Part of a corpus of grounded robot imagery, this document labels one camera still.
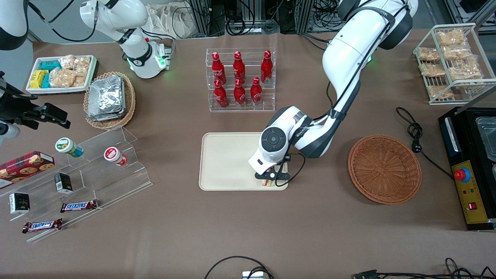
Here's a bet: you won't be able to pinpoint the white wire rack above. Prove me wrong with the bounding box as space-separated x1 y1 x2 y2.
413 23 496 105

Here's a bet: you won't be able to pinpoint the black power cable with plug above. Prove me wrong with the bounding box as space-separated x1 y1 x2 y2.
396 107 455 181

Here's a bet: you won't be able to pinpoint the red cola bottle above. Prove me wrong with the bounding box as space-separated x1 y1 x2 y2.
260 50 274 84
250 77 263 107
233 78 247 107
212 52 227 84
232 51 246 83
214 79 229 109

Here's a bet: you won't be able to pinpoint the bagged fried snack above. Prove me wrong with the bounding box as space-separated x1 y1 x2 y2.
442 45 472 61
417 47 441 63
437 29 468 47
420 63 446 78
449 57 483 83
428 85 455 100

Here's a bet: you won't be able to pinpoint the white rectangular snack tray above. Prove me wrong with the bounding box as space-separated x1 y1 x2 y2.
26 55 98 95

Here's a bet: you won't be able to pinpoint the stack of foil containers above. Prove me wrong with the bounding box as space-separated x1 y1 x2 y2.
87 75 126 122

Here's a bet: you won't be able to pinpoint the beige rectangular serving tray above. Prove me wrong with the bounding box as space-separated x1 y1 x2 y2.
199 132 289 191

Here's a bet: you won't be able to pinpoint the black looped cable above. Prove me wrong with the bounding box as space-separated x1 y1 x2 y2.
204 255 274 279

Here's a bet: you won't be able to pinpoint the coiled black cables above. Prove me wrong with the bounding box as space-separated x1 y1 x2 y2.
226 16 280 36

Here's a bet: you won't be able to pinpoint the yellow snack packet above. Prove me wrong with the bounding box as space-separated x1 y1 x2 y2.
29 69 49 89

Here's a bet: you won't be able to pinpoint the triangular sandwich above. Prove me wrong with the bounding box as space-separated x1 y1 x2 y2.
261 162 289 189

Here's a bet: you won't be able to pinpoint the white plastic bag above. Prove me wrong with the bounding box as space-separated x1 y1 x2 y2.
148 3 199 40

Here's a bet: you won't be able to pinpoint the red cookie box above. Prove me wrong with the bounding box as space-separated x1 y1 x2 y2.
0 151 55 190

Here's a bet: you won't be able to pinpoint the Snickers chocolate bar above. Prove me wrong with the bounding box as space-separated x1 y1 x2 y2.
60 200 99 213
22 218 64 234

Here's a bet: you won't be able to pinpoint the round brown wicker basket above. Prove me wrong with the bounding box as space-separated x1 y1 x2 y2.
348 134 422 205

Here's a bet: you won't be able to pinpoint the oval light wicker basket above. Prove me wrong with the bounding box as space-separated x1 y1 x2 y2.
83 71 136 130

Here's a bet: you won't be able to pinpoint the black machine with yellow panel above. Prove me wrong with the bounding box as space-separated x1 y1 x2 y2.
438 107 496 233

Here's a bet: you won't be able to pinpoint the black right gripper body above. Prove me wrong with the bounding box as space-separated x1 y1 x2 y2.
0 72 40 131

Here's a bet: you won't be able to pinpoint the red lid yogurt cup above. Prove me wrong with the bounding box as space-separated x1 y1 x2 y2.
103 146 129 167

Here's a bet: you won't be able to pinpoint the small black white carton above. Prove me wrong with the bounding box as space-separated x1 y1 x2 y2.
9 192 31 215

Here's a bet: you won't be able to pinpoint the green lid yogurt cup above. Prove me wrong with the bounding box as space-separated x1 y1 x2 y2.
55 137 84 158

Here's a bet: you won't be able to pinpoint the black cable with connector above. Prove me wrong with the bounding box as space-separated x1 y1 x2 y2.
352 257 496 279

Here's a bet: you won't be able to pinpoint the clear acrylic bottle rack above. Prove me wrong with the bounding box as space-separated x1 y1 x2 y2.
206 48 276 113

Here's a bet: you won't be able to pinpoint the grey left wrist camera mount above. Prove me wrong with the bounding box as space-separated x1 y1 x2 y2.
254 164 291 182

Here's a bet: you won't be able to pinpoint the clear acrylic stepped shelf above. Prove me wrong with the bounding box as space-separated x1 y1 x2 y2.
0 126 153 243

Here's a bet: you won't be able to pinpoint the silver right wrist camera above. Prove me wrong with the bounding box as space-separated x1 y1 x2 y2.
0 121 21 146

